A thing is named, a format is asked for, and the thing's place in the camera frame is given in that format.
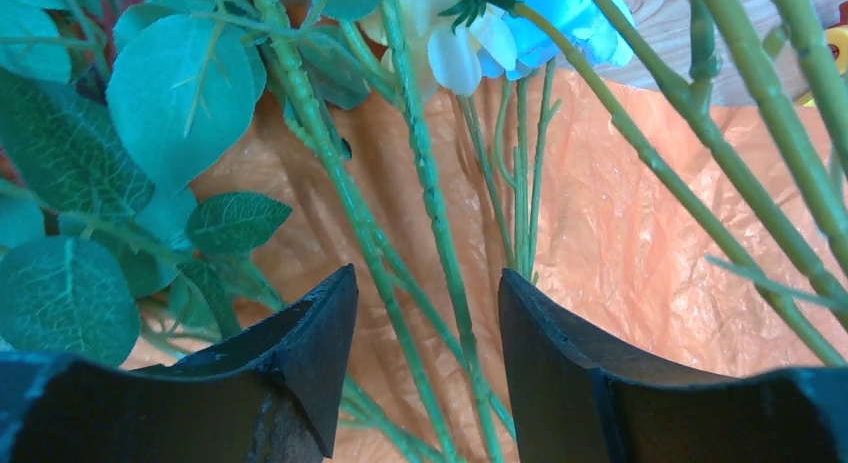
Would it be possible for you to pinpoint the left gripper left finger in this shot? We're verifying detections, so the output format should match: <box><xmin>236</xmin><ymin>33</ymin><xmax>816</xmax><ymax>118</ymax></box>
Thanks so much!
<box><xmin>1</xmin><ymin>265</ymin><xmax>359</xmax><ymax>462</ymax></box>

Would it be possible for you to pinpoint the flower bouquet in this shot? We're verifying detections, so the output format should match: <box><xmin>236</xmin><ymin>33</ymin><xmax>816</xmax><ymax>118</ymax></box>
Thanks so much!
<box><xmin>1</xmin><ymin>0</ymin><xmax>847</xmax><ymax>462</ymax></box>

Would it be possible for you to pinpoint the pile of coloured toy blocks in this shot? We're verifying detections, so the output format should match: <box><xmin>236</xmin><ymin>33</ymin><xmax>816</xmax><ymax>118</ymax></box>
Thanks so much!
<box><xmin>794</xmin><ymin>0</ymin><xmax>847</xmax><ymax>107</ymax></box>

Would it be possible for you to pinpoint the orange yellow wrapping paper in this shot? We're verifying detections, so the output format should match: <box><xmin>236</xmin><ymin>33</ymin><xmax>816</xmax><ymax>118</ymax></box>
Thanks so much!
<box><xmin>122</xmin><ymin>67</ymin><xmax>848</xmax><ymax>463</ymax></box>

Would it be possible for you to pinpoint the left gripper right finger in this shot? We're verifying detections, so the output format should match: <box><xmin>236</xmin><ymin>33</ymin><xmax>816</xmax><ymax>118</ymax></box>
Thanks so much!
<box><xmin>498</xmin><ymin>269</ymin><xmax>847</xmax><ymax>462</ymax></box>

